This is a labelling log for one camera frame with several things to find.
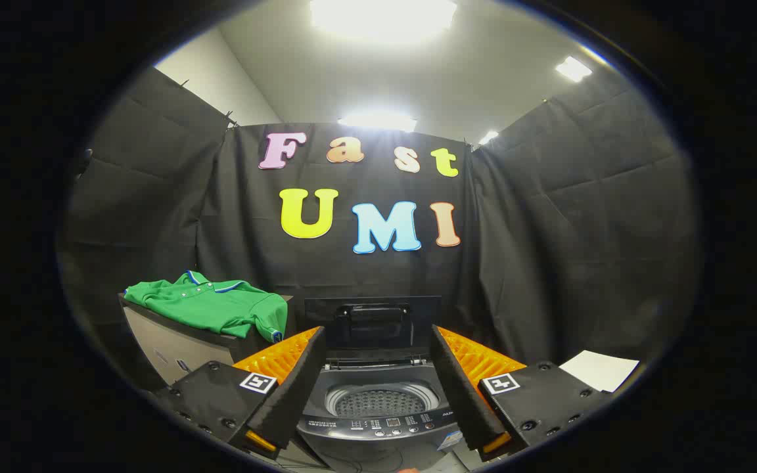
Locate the black backdrop cloth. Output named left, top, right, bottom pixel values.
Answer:
left=57, top=66, right=702, bottom=395

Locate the grey cabinet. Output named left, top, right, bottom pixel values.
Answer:
left=119, top=294, right=295, bottom=390

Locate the grey washing machine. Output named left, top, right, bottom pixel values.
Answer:
left=296, top=355, right=466, bottom=473

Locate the green polo shirt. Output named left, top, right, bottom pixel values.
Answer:
left=124, top=270, right=288, bottom=344

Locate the large ceiling light panel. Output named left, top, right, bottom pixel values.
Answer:
left=310, top=0, right=458, bottom=41

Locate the white paper sheet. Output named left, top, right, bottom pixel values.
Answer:
left=559, top=350, right=640, bottom=394

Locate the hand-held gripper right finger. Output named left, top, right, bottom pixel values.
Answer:
left=430, top=325, right=616, bottom=462

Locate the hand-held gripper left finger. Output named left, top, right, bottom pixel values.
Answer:
left=154, top=326, right=327, bottom=461

